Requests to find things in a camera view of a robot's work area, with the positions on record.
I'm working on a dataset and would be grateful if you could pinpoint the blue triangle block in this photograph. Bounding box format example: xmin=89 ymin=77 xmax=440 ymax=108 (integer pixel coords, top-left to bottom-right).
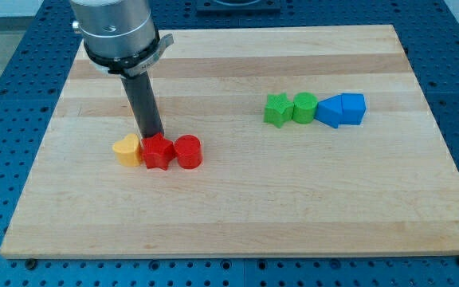
xmin=315 ymin=95 xmax=343 ymax=128

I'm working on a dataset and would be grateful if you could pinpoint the blue pentagon block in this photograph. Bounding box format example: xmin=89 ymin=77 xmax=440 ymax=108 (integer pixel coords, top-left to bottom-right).
xmin=340 ymin=93 xmax=367 ymax=125

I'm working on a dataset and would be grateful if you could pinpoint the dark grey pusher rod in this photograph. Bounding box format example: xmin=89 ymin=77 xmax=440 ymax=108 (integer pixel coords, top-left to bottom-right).
xmin=121 ymin=72 xmax=164 ymax=138

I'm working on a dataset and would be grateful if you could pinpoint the red cylinder block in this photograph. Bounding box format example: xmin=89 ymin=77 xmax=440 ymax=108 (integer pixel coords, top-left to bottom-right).
xmin=174 ymin=135 xmax=202 ymax=169

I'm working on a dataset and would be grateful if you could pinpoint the wooden board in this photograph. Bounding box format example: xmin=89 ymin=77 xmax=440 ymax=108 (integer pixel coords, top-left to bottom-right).
xmin=0 ymin=25 xmax=459 ymax=259

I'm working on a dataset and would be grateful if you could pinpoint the green star block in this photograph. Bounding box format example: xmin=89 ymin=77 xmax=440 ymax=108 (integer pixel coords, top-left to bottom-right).
xmin=264 ymin=92 xmax=294 ymax=128

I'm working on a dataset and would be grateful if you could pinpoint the yellow heart block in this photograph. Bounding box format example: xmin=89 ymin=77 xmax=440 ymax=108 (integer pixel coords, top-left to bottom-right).
xmin=112 ymin=133 xmax=142 ymax=167

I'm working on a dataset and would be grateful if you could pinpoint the green cylinder block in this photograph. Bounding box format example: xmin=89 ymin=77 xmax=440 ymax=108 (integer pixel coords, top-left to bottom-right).
xmin=292 ymin=92 xmax=318 ymax=124

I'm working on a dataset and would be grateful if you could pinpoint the red star block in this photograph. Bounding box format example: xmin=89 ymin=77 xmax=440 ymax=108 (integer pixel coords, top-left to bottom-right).
xmin=141 ymin=132 xmax=176 ymax=170

